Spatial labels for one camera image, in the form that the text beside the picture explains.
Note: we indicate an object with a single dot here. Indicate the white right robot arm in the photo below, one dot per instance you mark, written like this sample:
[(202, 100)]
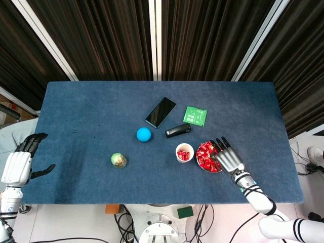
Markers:
[(258, 200)]

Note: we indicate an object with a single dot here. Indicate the bowl of red candies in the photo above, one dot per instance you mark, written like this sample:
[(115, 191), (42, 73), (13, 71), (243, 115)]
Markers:
[(200, 165)]

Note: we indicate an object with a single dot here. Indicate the person's blue jeans leg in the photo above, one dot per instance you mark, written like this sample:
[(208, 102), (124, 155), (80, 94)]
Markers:
[(12, 136)]

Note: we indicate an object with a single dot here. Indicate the green round can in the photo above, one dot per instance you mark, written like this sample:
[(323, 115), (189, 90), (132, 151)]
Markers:
[(118, 160)]

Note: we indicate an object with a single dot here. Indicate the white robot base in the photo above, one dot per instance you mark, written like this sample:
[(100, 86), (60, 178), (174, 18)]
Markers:
[(157, 227)]

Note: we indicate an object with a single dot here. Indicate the white frame post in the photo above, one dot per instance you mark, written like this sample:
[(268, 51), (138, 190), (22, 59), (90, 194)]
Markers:
[(260, 38), (152, 38), (44, 38)]

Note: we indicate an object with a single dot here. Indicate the white paper cup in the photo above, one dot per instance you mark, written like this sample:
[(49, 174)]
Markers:
[(178, 160)]

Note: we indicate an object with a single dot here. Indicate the dark brown curtain panel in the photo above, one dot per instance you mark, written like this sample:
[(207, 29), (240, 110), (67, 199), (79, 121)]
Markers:
[(207, 38), (20, 50), (101, 38), (303, 63)]

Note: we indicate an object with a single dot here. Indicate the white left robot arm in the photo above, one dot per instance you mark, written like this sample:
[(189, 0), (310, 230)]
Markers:
[(10, 202)]

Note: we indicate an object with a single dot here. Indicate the black shoe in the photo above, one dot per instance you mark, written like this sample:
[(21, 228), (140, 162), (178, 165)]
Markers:
[(316, 217)]

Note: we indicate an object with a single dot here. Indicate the black white sneaker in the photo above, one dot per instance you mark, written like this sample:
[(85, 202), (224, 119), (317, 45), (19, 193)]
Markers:
[(25, 208)]

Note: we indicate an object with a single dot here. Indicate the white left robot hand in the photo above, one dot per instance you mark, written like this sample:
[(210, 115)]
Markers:
[(16, 168)]

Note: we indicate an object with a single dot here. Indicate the black stapler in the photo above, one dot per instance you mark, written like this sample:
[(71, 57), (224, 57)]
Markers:
[(177, 131)]

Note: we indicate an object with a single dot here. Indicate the red candy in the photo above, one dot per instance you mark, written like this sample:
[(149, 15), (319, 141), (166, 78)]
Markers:
[(187, 155), (200, 156), (204, 146), (206, 164), (180, 154)]

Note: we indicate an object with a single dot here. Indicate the blue felt table cloth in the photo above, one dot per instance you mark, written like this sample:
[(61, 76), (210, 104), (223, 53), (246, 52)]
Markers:
[(126, 182)]

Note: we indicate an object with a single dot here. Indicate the black power adapter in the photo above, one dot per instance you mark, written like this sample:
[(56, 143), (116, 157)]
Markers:
[(312, 167)]

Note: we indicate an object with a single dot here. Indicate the black ribbed tube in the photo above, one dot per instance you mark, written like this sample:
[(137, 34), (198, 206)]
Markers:
[(10, 112)]

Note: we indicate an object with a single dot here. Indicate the black smartphone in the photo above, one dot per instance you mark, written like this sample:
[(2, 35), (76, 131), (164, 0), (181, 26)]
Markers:
[(160, 112)]

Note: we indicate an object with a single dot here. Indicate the blue ball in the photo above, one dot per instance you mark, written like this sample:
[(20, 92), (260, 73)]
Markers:
[(144, 134)]

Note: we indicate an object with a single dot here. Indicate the green sachet packet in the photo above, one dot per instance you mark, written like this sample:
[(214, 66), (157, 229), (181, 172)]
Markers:
[(195, 116)]

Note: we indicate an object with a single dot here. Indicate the white shoe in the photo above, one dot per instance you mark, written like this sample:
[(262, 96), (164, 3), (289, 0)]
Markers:
[(315, 154)]

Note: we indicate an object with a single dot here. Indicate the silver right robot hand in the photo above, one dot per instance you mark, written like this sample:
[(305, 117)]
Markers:
[(230, 160)]

